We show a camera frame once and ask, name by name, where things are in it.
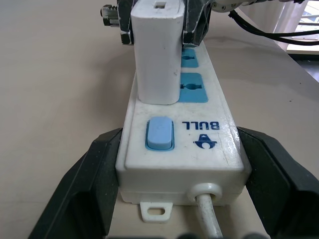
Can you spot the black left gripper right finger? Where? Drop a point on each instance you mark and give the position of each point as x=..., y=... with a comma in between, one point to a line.
x=281, y=189

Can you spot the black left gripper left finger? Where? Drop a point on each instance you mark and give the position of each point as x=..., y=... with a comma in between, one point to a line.
x=82, y=189

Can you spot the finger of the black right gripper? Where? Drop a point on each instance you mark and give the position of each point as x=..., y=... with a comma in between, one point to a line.
x=198, y=22
x=124, y=22

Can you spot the white charger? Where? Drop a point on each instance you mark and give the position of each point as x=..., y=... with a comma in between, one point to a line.
x=157, y=57

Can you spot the white blue power strip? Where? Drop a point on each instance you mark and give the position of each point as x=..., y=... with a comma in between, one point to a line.
x=199, y=159

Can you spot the white window frame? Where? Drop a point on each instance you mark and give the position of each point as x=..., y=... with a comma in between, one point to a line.
x=306, y=17

